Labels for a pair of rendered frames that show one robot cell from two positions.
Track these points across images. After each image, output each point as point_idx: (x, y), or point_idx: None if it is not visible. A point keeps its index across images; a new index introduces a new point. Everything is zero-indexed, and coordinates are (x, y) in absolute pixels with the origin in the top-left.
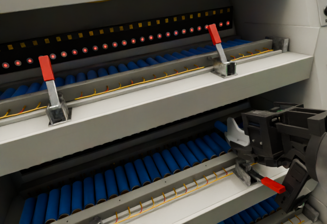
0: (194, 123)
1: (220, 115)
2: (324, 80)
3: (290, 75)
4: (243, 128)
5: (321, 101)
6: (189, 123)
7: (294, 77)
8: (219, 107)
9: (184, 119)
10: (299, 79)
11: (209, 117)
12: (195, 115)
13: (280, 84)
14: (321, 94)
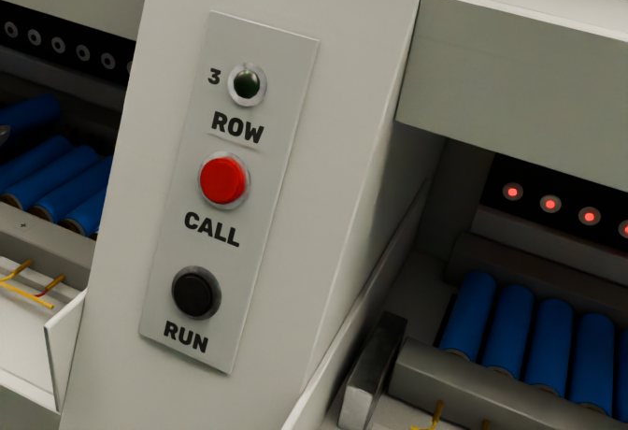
0: (28, 72)
1: (116, 105)
2: (167, 82)
3: None
4: (2, 133)
5: (111, 167)
6: (9, 59)
7: None
8: (121, 76)
9: (4, 38)
10: (96, 16)
11: (77, 84)
12: (37, 46)
13: None
14: (121, 136)
